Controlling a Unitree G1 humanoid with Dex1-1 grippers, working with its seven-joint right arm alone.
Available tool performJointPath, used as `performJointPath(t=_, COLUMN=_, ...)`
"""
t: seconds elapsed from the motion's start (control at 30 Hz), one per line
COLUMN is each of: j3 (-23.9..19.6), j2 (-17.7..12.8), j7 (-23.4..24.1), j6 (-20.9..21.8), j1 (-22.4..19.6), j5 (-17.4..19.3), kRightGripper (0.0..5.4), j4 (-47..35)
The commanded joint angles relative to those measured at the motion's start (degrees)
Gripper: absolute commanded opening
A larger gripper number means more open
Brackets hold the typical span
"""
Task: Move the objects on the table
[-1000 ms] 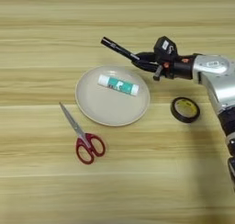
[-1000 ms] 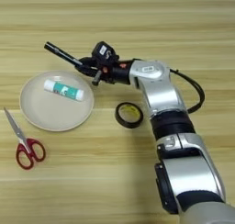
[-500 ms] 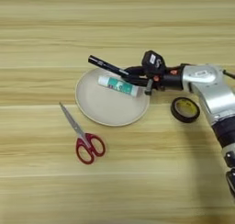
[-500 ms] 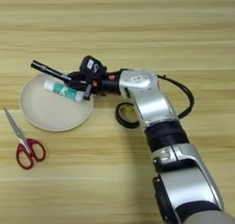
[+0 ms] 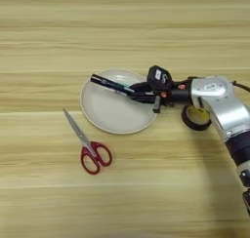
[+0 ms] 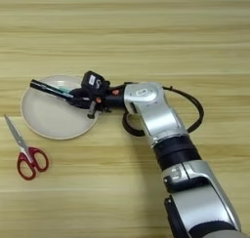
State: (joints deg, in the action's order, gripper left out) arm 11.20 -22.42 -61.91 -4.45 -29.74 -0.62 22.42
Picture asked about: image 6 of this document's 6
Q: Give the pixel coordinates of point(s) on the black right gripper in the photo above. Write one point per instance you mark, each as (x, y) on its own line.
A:
(114, 100)

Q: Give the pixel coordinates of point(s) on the round beige plate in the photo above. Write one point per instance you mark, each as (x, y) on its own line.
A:
(52, 118)

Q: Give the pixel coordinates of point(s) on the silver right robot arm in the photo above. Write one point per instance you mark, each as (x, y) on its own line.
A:
(162, 118)

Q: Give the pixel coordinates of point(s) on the white teal glue stick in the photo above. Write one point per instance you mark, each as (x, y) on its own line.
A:
(63, 89)

